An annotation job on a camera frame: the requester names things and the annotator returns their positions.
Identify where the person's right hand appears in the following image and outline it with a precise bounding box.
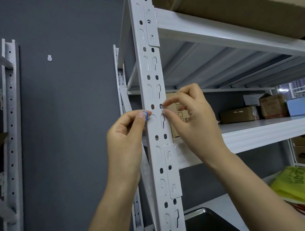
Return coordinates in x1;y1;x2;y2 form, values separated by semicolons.
161;83;235;167

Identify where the person's left hand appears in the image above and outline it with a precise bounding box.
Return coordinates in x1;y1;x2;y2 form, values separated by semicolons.
106;109;153;188

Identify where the white perforated shelf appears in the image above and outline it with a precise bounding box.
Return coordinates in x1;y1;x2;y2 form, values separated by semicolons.
128;0;187;231

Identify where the person's right forearm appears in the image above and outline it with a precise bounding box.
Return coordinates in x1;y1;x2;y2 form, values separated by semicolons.
207;152;305;231

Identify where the flat cardboard box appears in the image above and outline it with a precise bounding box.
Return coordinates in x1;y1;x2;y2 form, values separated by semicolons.
220;106;260;124

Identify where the small printed cardboard box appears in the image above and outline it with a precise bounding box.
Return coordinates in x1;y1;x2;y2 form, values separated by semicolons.
166;92;191;138

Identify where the white paper sheet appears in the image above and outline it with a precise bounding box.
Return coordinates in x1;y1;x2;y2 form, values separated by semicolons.
243;94;264;106

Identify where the white metal shelving rack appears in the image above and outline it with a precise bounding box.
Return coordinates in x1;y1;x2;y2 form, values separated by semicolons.
143;170;305;231

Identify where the brown box with red print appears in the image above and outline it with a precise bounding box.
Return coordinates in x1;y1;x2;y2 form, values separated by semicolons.
259;93;288;119

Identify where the steel tray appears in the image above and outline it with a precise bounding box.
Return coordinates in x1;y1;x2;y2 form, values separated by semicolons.
184;207;239;231

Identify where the light blue box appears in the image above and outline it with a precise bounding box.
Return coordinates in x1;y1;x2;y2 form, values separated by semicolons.
286;96;305;116

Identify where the cardboard box with dark print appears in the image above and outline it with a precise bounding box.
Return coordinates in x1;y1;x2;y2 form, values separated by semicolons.
292;137;305;165

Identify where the yellow-green plastic bag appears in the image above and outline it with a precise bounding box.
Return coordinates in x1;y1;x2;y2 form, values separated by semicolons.
271;166;305;203

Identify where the large cardboard box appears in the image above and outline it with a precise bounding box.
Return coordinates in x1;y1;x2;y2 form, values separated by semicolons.
152;0;305;40

